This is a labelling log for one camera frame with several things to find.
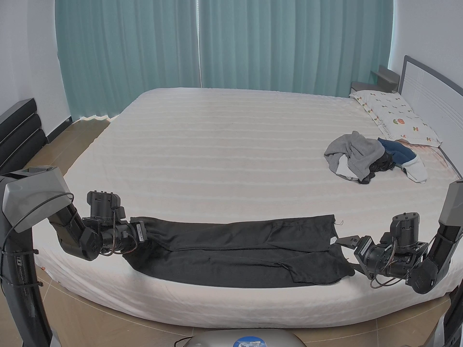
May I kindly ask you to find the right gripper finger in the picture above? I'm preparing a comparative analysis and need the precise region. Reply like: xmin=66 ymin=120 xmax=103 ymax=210
xmin=336 ymin=235 xmax=360 ymax=249

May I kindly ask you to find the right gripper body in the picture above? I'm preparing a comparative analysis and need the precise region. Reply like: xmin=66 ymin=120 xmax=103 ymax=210
xmin=354 ymin=236 xmax=395 ymax=279

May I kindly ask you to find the bed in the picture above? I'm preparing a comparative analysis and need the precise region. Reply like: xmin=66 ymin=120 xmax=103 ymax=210
xmin=31 ymin=54 xmax=463 ymax=330

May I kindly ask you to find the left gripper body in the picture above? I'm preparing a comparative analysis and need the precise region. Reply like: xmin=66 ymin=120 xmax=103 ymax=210
xmin=108 ymin=221 xmax=147 ymax=252

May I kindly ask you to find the white printed pillow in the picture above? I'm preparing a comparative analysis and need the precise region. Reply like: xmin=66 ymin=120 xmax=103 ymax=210
xmin=349 ymin=90 xmax=443 ymax=148

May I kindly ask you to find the blue-green curtain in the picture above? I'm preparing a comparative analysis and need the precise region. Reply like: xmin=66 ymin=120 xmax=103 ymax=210
xmin=199 ymin=0 xmax=395 ymax=97
xmin=54 ymin=0 xmax=201 ymax=122

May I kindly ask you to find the black chest of drawers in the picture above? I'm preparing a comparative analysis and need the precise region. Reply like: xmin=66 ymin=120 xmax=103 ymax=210
xmin=0 ymin=98 xmax=48 ymax=174

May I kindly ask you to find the pile of clothes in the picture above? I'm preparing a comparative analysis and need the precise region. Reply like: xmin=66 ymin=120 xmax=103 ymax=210
xmin=324 ymin=130 xmax=428 ymax=185

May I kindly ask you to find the black T-shirt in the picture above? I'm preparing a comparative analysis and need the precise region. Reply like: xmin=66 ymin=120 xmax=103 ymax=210
xmin=122 ymin=214 xmax=356 ymax=289

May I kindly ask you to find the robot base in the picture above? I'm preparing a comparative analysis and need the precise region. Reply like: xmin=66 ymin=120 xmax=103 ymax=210
xmin=188 ymin=330 xmax=308 ymax=347

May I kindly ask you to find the grey bedside table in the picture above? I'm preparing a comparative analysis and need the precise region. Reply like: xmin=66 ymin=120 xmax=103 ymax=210
xmin=350 ymin=65 xmax=400 ymax=94

